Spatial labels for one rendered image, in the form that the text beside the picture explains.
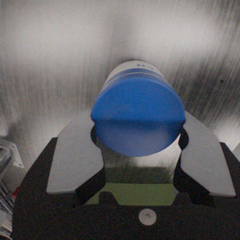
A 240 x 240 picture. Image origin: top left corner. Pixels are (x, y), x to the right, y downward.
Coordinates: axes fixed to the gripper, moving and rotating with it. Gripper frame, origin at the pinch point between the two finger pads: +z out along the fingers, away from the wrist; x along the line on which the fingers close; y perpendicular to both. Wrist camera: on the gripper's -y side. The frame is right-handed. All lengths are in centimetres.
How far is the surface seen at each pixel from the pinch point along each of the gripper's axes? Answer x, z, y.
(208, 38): 9.4, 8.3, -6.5
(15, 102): -20.7, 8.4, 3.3
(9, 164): -28.3, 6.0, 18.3
